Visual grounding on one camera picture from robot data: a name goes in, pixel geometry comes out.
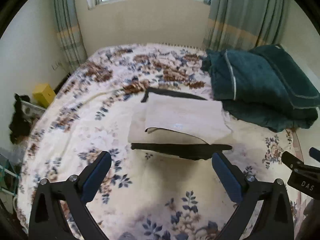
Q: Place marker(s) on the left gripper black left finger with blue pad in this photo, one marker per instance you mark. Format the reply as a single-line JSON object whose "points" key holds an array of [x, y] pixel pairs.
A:
{"points": [[47, 220]]}

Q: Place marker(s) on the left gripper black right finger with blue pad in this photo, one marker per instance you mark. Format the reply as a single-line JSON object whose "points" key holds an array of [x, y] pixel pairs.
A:
{"points": [[275, 220]]}

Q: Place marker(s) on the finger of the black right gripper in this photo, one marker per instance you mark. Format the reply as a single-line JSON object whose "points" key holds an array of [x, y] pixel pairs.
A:
{"points": [[314, 153]]}

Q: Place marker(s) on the beige long-sleeve shirt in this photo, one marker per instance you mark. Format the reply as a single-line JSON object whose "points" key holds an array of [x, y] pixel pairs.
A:
{"points": [[171, 120]]}

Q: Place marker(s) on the dark folded clothes stack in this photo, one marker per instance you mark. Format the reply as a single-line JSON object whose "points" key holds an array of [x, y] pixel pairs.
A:
{"points": [[185, 151]]}

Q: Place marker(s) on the teal storage shelf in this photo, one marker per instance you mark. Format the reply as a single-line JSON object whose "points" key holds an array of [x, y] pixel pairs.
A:
{"points": [[10, 172]]}

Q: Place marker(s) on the teal folded quilt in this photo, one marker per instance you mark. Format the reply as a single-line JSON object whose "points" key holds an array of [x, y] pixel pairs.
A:
{"points": [[263, 86]]}

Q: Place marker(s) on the floral bed blanket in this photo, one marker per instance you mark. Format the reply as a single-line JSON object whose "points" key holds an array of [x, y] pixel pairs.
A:
{"points": [[145, 195]]}

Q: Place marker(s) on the yellow box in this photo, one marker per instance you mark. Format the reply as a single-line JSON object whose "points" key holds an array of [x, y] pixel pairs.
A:
{"points": [[44, 94]]}

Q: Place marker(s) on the right green curtain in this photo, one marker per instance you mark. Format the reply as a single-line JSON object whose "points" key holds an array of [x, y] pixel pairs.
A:
{"points": [[244, 24]]}

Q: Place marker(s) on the green curtain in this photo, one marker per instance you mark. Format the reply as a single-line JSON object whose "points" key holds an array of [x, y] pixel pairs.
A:
{"points": [[69, 33], [244, 24]]}

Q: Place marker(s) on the left green curtain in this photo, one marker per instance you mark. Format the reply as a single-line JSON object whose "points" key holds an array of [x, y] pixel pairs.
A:
{"points": [[69, 33]]}

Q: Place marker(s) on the wall power socket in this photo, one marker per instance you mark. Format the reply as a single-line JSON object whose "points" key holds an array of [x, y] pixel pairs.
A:
{"points": [[57, 65]]}

